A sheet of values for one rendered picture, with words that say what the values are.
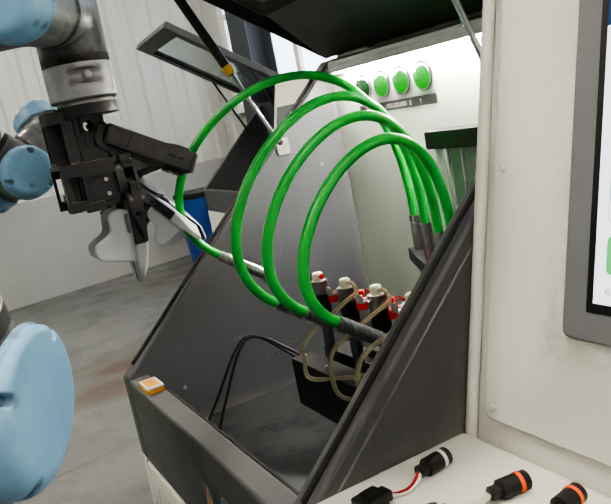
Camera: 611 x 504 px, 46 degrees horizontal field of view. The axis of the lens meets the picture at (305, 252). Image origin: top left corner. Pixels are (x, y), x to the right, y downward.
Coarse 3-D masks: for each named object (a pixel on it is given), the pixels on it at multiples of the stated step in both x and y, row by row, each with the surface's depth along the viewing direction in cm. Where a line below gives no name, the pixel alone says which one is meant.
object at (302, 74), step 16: (272, 80) 112; (288, 80) 113; (320, 80) 113; (336, 80) 113; (240, 96) 112; (224, 112) 112; (208, 128) 112; (384, 128) 115; (192, 144) 112; (400, 160) 116; (176, 192) 113; (176, 208) 114; (416, 208) 118; (192, 240) 115
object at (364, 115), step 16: (352, 112) 93; (368, 112) 93; (336, 128) 91; (400, 128) 96; (304, 144) 90; (304, 160) 90; (416, 160) 98; (288, 176) 89; (432, 192) 99; (272, 208) 88; (432, 208) 100; (272, 224) 88; (432, 224) 101; (272, 240) 88; (272, 256) 89; (272, 272) 89; (272, 288) 89; (288, 304) 90; (320, 320) 92; (352, 336) 95
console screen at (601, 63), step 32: (608, 0) 62; (608, 32) 62; (576, 64) 66; (608, 64) 62; (576, 96) 66; (608, 96) 63; (576, 128) 66; (608, 128) 63; (576, 160) 66; (608, 160) 63; (576, 192) 66; (608, 192) 63; (576, 224) 66; (608, 224) 63; (576, 256) 66; (608, 256) 63; (576, 288) 66; (608, 288) 63; (576, 320) 66; (608, 320) 63
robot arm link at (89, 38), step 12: (84, 0) 76; (84, 12) 75; (96, 12) 78; (84, 24) 76; (96, 24) 78; (84, 36) 77; (96, 36) 78; (36, 48) 78; (60, 48) 76; (72, 48) 76; (84, 48) 77; (96, 48) 78; (48, 60) 77; (60, 60) 76; (72, 60) 76; (84, 60) 83
